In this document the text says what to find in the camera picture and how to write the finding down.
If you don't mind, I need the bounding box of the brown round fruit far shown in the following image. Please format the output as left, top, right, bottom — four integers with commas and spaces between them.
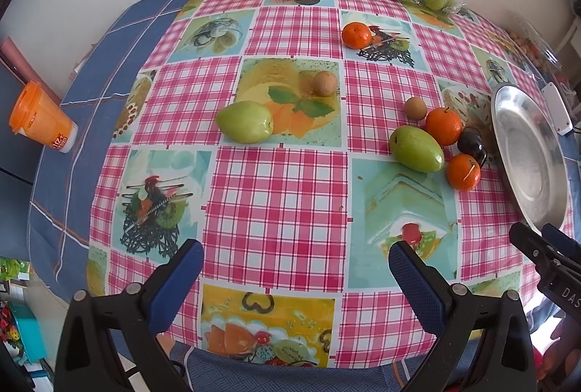
312, 71, 338, 97

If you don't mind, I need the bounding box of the clear box of nuts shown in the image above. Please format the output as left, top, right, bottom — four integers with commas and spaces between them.
506, 11, 562, 79

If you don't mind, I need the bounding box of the brown round fruit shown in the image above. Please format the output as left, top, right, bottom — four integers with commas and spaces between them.
312, 71, 338, 97
404, 97, 427, 121

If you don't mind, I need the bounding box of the blue table cover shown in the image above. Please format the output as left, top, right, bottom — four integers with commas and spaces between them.
27, 0, 188, 302

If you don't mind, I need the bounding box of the dark purple plum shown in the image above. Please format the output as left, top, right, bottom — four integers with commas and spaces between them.
456, 126, 487, 167

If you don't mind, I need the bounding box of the orange lidded cup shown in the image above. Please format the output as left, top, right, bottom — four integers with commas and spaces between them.
9, 81, 78, 154

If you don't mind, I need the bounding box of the round silver metal plate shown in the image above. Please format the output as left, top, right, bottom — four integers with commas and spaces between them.
491, 84, 569, 233

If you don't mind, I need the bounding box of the brown round fruit near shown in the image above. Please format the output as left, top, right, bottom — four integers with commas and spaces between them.
404, 97, 427, 121

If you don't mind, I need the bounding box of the checkered fruit print tablecloth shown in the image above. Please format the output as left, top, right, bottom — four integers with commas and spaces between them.
86, 0, 542, 367

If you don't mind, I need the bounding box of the green mango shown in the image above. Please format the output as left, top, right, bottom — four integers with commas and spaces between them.
389, 125, 445, 174
216, 101, 274, 144

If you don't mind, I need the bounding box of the white plastic box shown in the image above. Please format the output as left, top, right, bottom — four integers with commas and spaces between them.
542, 83, 573, 136

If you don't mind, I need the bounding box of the orange mandarin with stem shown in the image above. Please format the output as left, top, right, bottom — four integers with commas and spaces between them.
446, 154, 480, 191

